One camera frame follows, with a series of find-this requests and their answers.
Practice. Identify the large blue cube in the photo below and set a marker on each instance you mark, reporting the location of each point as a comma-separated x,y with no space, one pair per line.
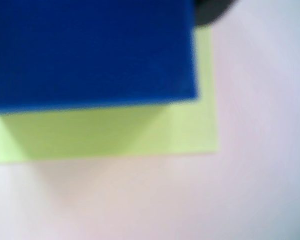
90,50

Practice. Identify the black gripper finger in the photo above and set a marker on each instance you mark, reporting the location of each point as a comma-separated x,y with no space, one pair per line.
212,11

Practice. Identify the green paper square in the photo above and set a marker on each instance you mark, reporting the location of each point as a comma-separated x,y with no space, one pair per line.
115,132

